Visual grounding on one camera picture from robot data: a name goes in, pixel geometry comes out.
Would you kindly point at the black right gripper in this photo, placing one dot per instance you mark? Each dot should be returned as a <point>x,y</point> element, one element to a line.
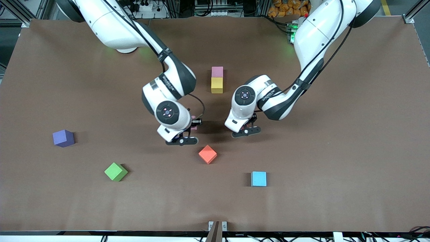
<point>194,126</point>

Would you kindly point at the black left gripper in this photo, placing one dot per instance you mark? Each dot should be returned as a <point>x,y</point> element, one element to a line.
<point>253,119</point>

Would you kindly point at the pink foam block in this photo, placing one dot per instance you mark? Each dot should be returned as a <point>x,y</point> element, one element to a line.
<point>217,71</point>
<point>194,118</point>

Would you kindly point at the yellow foam block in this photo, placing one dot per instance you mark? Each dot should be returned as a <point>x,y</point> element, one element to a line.
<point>217,84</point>

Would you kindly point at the green foam block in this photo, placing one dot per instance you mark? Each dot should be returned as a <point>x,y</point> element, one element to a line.
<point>115,172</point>

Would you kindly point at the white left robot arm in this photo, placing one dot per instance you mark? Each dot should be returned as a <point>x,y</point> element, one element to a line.
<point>245,97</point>

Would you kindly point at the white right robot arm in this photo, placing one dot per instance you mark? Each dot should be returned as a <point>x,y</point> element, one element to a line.
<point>171,114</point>

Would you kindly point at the orange foam block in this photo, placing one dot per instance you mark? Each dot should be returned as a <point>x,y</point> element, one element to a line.
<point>207,154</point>

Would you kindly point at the light blue foam block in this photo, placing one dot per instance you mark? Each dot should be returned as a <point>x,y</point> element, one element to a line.
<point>259,179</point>

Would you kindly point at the grey metal equipment rack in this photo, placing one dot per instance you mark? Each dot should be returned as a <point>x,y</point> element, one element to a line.
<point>215,8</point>

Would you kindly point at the bag of orange items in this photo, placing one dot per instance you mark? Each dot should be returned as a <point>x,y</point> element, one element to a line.
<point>285,8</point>

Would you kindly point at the white power strip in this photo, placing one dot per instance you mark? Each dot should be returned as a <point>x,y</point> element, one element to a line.
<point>146,7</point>

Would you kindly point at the purple foam block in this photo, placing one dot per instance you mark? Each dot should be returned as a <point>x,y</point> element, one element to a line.
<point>63,138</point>

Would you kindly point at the white tag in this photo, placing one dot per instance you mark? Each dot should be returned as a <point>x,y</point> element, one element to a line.
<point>337,237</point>

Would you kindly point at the small metal table bracket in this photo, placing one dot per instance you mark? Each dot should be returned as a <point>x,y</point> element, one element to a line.
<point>224,226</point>

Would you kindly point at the aluminium frame post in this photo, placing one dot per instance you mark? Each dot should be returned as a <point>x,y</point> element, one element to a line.
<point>415,11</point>
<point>23,11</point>

